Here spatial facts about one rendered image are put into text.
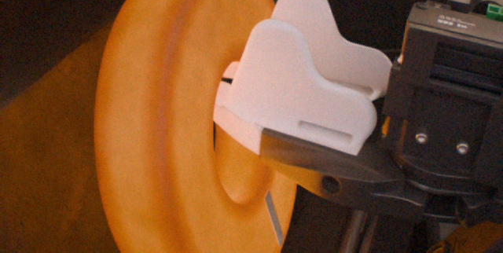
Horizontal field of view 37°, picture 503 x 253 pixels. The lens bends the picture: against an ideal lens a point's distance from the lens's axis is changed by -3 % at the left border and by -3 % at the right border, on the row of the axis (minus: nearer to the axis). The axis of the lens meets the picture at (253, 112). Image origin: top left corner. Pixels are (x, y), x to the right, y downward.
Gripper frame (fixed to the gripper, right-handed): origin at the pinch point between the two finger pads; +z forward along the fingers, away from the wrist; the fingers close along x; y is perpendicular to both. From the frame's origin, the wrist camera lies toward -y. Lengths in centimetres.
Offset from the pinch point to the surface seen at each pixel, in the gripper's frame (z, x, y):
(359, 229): -7.1, -8.0, -12.3
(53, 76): 6.6, 2.7, 0.7
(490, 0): -12, -51, -13
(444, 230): -15, -100, -85
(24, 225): 5.3, 7.9, -3.7
